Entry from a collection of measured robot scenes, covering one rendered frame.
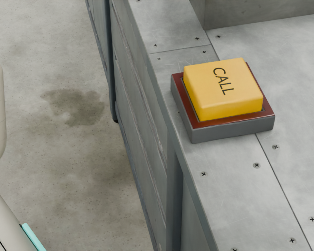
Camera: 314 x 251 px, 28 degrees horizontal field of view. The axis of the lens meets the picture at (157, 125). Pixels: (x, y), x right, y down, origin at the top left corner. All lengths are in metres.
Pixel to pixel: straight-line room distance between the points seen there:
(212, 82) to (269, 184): 0.11
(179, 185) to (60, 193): 0.68
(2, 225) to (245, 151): 0.70
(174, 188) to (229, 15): 0.34
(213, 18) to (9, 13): 1.53
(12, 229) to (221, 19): 0.64
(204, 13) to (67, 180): 0.98
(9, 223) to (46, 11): 1.11
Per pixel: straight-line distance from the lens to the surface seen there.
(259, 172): 0.56
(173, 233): 1.04
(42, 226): 1.53
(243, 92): 0.58
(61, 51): 1.99
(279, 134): 0.60
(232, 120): 0.57
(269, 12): 0.72
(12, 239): 1.17
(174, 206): 0.98
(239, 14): 0.71
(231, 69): 0.60
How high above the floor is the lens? 1.22
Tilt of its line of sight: 45 degrees down
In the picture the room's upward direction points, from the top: straight up
